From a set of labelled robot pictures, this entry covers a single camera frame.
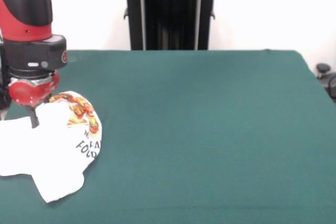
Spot dark green tablecloth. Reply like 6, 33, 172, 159
0, 49, 336, 224

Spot black office chair base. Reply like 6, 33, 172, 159
316, 63, 336, 96

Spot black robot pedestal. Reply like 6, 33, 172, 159
114, 0, 228, 51

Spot white printed t-shirt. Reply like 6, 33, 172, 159
0, 90, 103, 204

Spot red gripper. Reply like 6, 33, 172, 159
7, 73, 60, 129

